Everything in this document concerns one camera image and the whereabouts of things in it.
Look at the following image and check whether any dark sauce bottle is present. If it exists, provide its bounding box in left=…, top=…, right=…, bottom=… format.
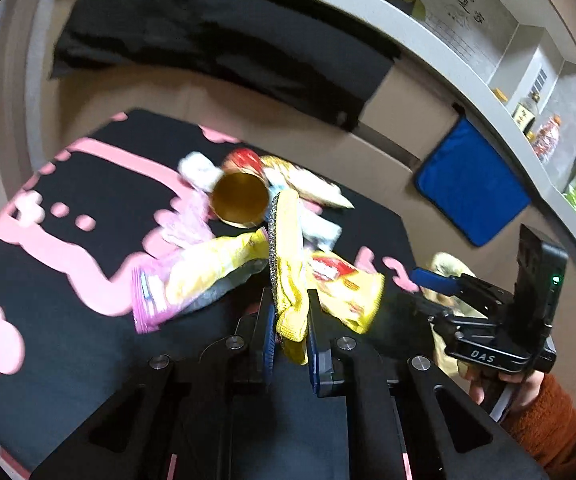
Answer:
left=512, top=94, right=539, bottom=134

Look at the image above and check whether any orange drink bottle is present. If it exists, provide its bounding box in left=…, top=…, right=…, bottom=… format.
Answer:
left=532, top=114, right=564, bottom=162

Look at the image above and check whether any beige yellow snack packet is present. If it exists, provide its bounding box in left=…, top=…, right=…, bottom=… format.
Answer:
left=260, top=155, right=355, bottom=211

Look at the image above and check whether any red yellow snack packet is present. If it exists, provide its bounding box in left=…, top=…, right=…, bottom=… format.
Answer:
left=310, top=252, right=386, bottom=334

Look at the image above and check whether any blue hanging cloth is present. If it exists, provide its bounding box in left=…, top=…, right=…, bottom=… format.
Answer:
left=414, top=117, right=532, bottom=249

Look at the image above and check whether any white vented pipe cover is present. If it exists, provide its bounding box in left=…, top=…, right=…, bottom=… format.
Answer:
left=488, top=22, right=576, bottom=111

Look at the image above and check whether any beige plastic bag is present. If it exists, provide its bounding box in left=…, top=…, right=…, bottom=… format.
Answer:
left=425, top=252, right=474, bottom=377

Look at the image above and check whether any white crumpled tissue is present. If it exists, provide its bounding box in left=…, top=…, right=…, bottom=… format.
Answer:
left=178, top=152, right=225, bottom=192

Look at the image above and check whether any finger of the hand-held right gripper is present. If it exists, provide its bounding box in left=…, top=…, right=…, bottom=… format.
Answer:
left=410, top=267, right=507, bottom=311
left=403, top=294, right=468, bottom=319

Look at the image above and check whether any yellow snack wrapper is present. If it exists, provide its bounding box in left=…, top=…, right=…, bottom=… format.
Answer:
left=267, top=189, right=315, bottom=366

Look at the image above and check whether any person's right hand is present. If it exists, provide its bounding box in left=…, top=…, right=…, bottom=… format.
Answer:
left=468, top=366, right=549, bottom=413

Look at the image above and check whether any black blanket with pink print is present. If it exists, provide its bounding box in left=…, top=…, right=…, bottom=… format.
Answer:
left=0, top=108, right=436, bottom=480

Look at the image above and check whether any yellow chip bag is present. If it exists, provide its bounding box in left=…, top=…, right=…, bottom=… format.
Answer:
left=165, top=229, right=269, bottom=312

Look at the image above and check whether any grey stone counter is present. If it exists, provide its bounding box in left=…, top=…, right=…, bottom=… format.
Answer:
left=0, top=0, right=576, bottom=281

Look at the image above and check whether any red paper cup gold inside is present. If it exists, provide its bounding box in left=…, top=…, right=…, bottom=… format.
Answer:
left=210, top=149, right=271, bottom=229

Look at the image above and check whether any person's right forearm orange sleeve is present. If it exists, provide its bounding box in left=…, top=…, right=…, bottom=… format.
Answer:
left=502, top=374, right=576, bottom=480

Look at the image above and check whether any pink purple snack packet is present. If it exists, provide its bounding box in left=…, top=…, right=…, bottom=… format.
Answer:
left=133, top=192, right=215, bottom=335

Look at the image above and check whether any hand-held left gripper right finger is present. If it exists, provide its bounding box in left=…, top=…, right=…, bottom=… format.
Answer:
left=305, top=287, right=551, bottom=480

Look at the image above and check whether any brown cardboard panel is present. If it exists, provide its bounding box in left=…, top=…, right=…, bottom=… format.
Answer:
left=48, top=0, right=576, bottom=431

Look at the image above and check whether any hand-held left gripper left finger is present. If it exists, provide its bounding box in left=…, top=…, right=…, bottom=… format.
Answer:
left=30, top=287, right=276, bottom=480

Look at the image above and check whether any black hanging cloth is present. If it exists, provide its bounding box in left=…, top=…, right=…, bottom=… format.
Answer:
left=50, top=0, right=403, bottom=132

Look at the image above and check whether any white snack wrapper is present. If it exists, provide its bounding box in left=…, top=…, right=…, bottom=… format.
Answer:
left=300, top=204, right=343, bottom=252

